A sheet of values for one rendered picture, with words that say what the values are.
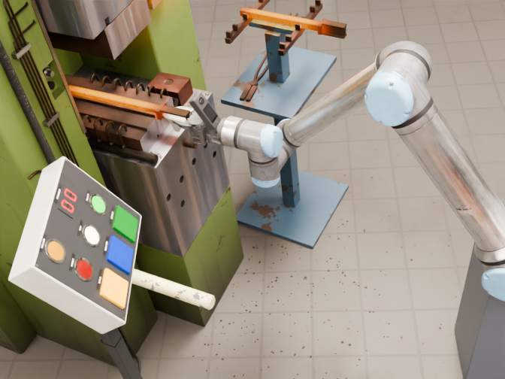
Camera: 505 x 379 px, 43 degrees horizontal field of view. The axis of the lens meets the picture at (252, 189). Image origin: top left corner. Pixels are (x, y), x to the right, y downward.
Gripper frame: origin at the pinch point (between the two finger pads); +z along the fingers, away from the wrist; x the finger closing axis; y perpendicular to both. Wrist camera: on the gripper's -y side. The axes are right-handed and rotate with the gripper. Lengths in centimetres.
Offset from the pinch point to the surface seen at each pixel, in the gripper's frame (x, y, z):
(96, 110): -5.6, 1.4, 23.3
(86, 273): -65, -9, -18
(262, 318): -3, 100, -24
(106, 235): -52, -5, -13
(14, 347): -54, 94, 61
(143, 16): 4.1, -30.3, 3.4
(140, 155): -14.9, 5.7, 2.3
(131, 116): -4.7, 1.2, 10.7
